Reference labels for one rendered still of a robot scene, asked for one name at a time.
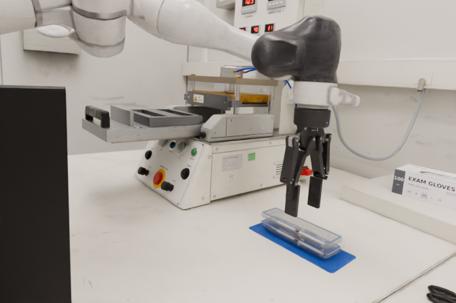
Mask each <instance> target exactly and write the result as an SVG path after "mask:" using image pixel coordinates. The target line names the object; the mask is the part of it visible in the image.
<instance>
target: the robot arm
mask: <svg viewBox="0 0 456 303"><path fill-rule="evenodd" d="M126 17H127V18H128V19H129V20H130V21H131V22H133V23H135V25H137V26H139V27H140V28H141V29H143V30H144V31H145V32H147V33H149V34H151V35H153V36H155V37H157V38H160V39H163V40H165V41H169V42H171V43H175V44H180V45H188V46H193V47H202V48H208V49H215V50H219V51H222V52H225V53H228V54H231V55H233V56H236V57H238V58H241V59H244V60H247V61H249V62H251V63H252V65H253V66H254V67H255V68H256V70H257V71H258V72H259V73H261V74H262V75H265V76H266V77H269V78H272V79H275V80H288V79H289V78H291V77H292V76H293V77H294V85H293V93H292V94H288V100H292V102H294V103H298V107H295V108H294V121H293V123H294V124H295V125H296V126H297V130H296V133H295V135H294V136H286V149H285V153H284V160H283V164H282V171H281V175H280V182H282V183H284V184H286V202H285V210H284V213H285V214H288V215H290V216H292V217H295V218H296V217H297V216H298V208H299V195H300V187H301V186H300V185H298V181H299V178H300V175H301V172H302V169H303V166H304V164H305V160H306V158H307V157H308V156H309V155H310V159H311V167H312V172H313V176H310V179H309V192H308V199H307V204H308V205H309V206H312V207H314V208H316V209H319V208H320V201H321V194H322V182H323V179H324V180H327V178H328V176H325V175H328V174H329V172H330V141H331V138H332V134H330V133H326V132H324V128H327V127H328V126H329V125H330V114H331V110H328V106H334V105H337V106H358V105H359V103H360V98H359V96H355V95H353V94H351V93H348V92H346V91H344V90H341V89H338V88H337V84H338V82H337V68H338V65H339V58H340V53H341V29H340V27H339V24H338V23H337V22H335V21H334V20H333V19H332V18H328V17H326V16H322V15H319V16H305V17H303V18H302V19H301V20H299V21H298V22H296V23H294V24H292V25H290V26H287V27H285V28H282V29H280V30H277V31H273V32H268V33H265V34H263V35H262V36H260V37H259V36H256V35H253V34H251V33H248V32H246V31H243V30H240V29H238V28H235V27H233V26H231V25H229V24H227V23H226V22H224V21H223V20H221V19H220V18H219V17H218V16H216V15H215V14H213V13H212V12H211V11H210V10H209V9H208V8H206V7H205V6H203V5H202V4H201V3H200V2H198V1H196V0H0V35H3V34H7V33H13V32H16V31H23V30H26V29H30V28H38V27H42V26H49V25H53V24H64V25H66V26H70V27H71V28H72V29H71V31H70V33H69V39H71V40H73V41H75V42H76V43H77V44H78V46H79V47H80V48H81V49H82V50H84V51H85V52H87V53H88V54H89V55H91V56H95V57H97V58H110V57H112V56H115V55H117V54H120V53H121V52H122V51H123V50H124V43H125V38H126V35H125V33H126ZM299 149H301V150H299ZM302 150H303V151H302ZM324 168H325V169H324ZM293 179H294V180H293Z"/></svg>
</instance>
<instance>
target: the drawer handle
mask: <svg viewBox="0 0 456 303"><path fill-rule="evenodd" d="M94 118H96V119H99V120H100V126H101V127H110V116H109V112H108V111H106V110H103V109H100V108H96V107H95V106H86V107H85V120H93V119H94Z"/></svg>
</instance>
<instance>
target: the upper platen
mask: <svg viewBox="0 0 456 303"><path fill-rule="evenodd" d="M193 91H194V92H204V93H210V94H220V95H226V96H231V99H232V100H234V94H235V84H227V83H226V85H225V91H210V90H193ZM240 100H242V107H268V101H269V95H264V94H251V93H244V92H240Z"/></svg>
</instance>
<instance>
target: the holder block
mask: <svg viewBox="0 0 456 303"><path fill-rule="evenodd" d="M128 110H133V111H134V122H137V123H140V124H143V125H146V126H148V127H163V126H176V125H202V123H203V116H201V115H196V114H192V113H186V112H183V111H180V110H174V109H171V108H147V109H128Z"/></svg>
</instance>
